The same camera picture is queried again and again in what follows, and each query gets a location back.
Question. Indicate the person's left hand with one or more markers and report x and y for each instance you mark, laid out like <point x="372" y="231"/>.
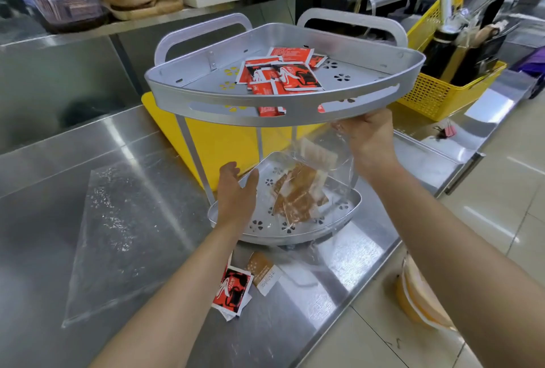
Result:
<point x="234" y="201"/>

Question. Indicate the person's right hand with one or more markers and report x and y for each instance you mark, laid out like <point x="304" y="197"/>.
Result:
<point x="374" y="142"/>

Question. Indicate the clear plastic bag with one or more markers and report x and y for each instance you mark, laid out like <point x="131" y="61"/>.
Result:
<point x="336" y="193"/>
<point x="127" y="231"/>

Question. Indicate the brown sugar packets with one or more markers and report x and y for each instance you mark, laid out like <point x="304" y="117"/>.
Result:
<point x="298" y="197"/>

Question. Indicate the red sauce packets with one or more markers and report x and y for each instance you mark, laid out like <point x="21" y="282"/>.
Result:
<point x="294" y="76"/>

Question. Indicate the grey two-tier corner rack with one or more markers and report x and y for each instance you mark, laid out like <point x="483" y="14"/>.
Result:
<point x="179" y="95"/>

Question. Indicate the person's left forearm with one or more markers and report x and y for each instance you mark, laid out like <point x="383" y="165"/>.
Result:
<point x="170" y="308"/>

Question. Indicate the person's right forearm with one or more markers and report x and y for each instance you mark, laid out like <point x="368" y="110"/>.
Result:
<point x="460" y="261"/>

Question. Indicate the yellow cutting board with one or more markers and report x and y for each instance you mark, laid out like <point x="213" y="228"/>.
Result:
<point x="221" y="146"/>

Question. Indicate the red binder clip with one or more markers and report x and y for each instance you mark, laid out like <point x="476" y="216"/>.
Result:
<point x="447" y="131"/>

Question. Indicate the yellow plastic basket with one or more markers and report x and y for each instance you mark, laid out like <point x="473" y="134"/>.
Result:
<point x="443" y="99"/>

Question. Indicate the black condiment holder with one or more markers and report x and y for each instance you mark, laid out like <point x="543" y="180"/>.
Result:
<point x="472" y="61"/>

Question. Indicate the yellow bucket with liner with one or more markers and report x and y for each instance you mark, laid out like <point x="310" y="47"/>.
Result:
<point x="421" y="295"/>

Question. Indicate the purple cloth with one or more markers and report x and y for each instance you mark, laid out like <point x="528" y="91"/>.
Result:
<point x="532" y="65"/>

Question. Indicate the stainless steel shelf rack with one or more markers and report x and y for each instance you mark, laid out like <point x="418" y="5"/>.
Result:
<point x="127" y="25"/>

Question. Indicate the clear container with brown packets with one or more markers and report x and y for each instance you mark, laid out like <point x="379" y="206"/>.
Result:
<point x="59" y="1"/>

